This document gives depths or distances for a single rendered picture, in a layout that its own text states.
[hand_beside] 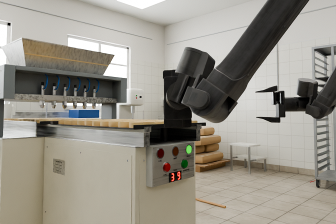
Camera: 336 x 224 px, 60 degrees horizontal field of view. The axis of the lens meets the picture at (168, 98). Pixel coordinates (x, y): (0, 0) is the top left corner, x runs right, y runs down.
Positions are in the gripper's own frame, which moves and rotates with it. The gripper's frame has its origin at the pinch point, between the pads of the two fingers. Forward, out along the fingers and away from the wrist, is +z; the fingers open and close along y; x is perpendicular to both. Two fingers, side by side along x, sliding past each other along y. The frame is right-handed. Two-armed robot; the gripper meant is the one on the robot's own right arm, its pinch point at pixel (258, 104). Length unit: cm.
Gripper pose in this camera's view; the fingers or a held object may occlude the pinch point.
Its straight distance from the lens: 117.8
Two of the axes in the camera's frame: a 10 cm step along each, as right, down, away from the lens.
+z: -10.0, 0.1, -0.3
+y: -0.1, -10.0, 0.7
